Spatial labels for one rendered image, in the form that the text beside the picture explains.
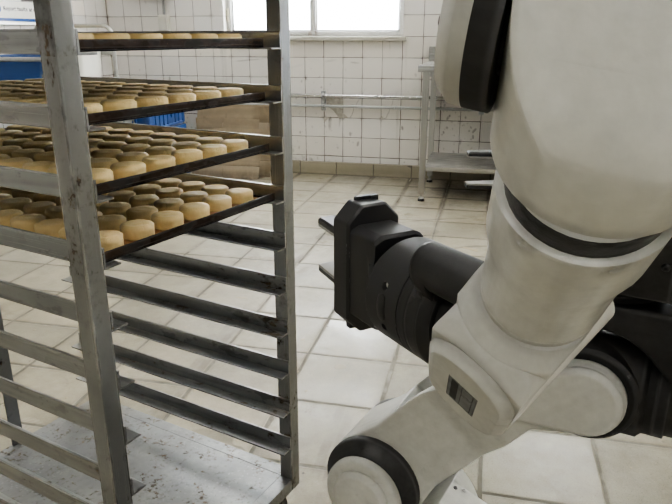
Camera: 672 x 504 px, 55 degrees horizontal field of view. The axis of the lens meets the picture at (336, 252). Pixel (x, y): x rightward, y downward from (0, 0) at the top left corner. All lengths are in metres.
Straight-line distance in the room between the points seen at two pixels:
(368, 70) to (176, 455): 3.89
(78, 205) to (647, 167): 0.72
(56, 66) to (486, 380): 0.63
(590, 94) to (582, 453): 1.73
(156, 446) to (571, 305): 1.40
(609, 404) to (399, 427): 0.29
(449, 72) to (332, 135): 4.92
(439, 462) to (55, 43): 0.70
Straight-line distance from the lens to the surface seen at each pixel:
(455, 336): 0.37
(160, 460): 1.58
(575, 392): 0.76
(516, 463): 1.83
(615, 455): 1.94
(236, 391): 1.44
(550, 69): 0.21
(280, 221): 1.21
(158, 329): 1.53
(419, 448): 0.91
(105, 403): 0.96
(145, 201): 1.15
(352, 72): 5.06
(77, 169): 0.85
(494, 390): 0.37
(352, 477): 0.93
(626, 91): 0.21
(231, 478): 1.49
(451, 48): 0.22
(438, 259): 0.43
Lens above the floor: 1.06
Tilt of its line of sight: 19 degrees down
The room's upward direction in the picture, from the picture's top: straight up
